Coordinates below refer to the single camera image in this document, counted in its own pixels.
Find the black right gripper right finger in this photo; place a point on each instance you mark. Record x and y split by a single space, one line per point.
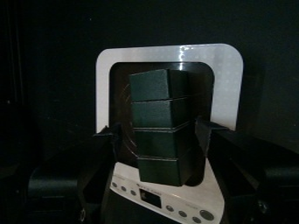
249 175

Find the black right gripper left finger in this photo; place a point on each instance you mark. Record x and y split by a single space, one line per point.
78 175

